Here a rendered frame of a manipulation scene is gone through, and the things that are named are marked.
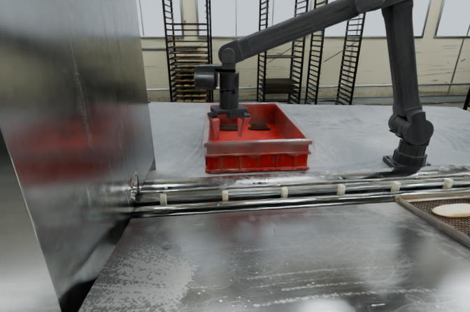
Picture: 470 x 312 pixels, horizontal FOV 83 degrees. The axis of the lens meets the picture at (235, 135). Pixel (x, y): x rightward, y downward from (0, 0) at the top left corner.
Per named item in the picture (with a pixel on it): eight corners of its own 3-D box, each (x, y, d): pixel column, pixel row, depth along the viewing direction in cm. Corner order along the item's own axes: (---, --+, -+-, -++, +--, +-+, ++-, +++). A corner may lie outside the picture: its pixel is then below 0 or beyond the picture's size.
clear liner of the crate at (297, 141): (278, 122, 125) (279, 101, 121) (314, 171, 79) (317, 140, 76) (205, 123, 122) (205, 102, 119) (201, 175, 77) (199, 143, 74)
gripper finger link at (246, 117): (221, 134, 86) (221, 106, 83) (242, 132, 89) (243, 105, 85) (228, 142, 80) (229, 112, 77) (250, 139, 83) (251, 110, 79)
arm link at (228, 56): (234, 47, 70) (236, 47, 78) (191, 47, 70) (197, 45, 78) (233, 93, 74) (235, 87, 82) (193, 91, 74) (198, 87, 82)
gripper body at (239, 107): (209, 111, 82) (209, 87, 79) (240, 109, 85) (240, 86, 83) (215, 117, 76) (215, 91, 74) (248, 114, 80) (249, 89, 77)
